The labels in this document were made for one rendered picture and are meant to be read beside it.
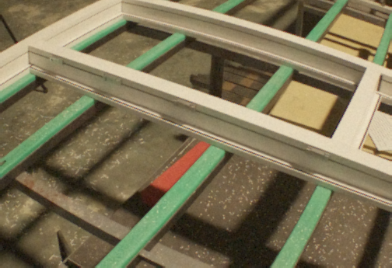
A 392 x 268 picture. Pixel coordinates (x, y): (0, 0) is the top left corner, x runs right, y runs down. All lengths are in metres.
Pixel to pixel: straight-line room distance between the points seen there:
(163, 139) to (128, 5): 1.05
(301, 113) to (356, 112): 0.53
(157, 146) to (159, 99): 1.37
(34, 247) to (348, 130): 1.38
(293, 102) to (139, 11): 0.58
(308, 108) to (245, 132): 0.65
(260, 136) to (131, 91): 0.31
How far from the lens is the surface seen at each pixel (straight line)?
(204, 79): 2.31
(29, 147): 1.03
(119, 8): 1.58
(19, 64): 1.30
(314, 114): 1.58
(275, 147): 0.96
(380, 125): 1.62
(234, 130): 0.99
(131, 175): 2.25
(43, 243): 1.99
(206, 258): 1.14
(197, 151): 1.37
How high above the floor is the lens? 1.47
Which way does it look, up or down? 34 degrees down
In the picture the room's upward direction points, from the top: 3 degrees clockwise
